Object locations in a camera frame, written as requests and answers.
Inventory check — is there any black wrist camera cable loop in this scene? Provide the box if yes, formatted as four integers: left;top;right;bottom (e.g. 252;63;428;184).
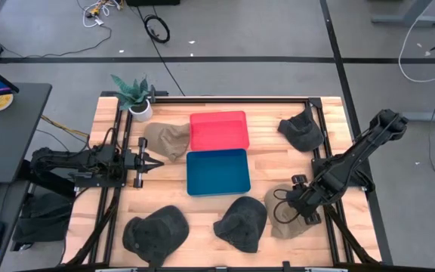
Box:
273;187;298;224

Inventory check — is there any thin black floor cable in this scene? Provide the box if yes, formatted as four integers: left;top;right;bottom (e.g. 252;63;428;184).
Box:
0;14;113;60

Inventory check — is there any black bag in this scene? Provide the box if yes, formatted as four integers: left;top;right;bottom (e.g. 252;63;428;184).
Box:
12;191;74;245

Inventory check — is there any tan fabric hat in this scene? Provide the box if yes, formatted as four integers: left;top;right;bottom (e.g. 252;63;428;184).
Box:
143;122;191;163
264;184;317;240

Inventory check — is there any grey desk leg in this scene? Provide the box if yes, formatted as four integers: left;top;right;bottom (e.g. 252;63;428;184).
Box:
371;0;435;28

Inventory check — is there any black aluminium table frame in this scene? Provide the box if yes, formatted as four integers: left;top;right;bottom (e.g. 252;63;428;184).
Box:
64;90;394;272

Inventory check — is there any white cable bundle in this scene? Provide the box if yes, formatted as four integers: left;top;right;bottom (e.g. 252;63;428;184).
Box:
75;0;125;29

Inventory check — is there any red plastic bin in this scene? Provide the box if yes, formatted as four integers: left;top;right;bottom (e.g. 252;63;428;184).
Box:
189;110;251;153

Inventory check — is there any white plant pot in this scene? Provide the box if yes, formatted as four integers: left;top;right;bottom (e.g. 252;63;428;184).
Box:
128;98;154;123

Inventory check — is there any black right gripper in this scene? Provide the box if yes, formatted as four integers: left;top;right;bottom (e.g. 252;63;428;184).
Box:
285;173;322;227

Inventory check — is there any green artificial plant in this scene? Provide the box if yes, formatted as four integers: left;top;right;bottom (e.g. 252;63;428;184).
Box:
110;73;152;112

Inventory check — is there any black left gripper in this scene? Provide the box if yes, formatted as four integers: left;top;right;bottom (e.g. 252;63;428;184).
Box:
122;137;165;189

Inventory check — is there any black side desk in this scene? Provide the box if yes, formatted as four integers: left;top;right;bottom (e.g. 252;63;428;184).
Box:
0;82;53;184

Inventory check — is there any yellow cable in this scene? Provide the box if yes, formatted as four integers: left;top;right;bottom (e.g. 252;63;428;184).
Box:
40;114;91;139

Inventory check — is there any long black floor cable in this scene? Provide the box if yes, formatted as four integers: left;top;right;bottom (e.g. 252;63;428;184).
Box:
136;5;187;97

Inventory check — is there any black fabric hat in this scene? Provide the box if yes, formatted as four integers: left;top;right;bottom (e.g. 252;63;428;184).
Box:
212;195;269;255
276;107;325;153
122;205;191;267

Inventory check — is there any long white cable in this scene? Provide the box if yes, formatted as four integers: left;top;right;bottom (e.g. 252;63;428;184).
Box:
397;10;435;84

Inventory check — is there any black box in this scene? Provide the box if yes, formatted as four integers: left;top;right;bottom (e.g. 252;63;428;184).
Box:
125;0;181;8

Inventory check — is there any coiled black cable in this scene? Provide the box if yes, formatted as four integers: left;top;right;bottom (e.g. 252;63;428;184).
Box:
143;14;171;45

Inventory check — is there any blue plastic bin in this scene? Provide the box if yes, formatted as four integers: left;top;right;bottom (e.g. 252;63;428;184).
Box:
185;148;252;198

